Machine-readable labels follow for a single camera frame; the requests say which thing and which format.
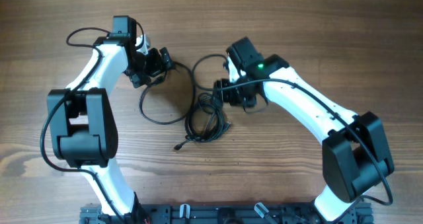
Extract left camera cable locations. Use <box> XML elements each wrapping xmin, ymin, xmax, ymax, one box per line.
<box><xmin>39</xmin><ymin>26</ymin><xmax>112</xmax><ymax>224</ymax></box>

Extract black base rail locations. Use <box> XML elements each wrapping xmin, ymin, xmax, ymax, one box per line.
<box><xmin>79</xmin><ymin>203</ymin><xmax>374</xmax><ymax>224</ymax></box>

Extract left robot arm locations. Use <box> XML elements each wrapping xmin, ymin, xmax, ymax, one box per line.
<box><xmin>40</xmin><ymin>16</ymin><xmax>173</xmax><ymax>221</ymax></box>

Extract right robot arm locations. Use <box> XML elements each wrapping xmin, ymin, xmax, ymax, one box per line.
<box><xmin>213</xmin><ymin>38</ymin><xmax>395</xmax><ymax>223</ymax></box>

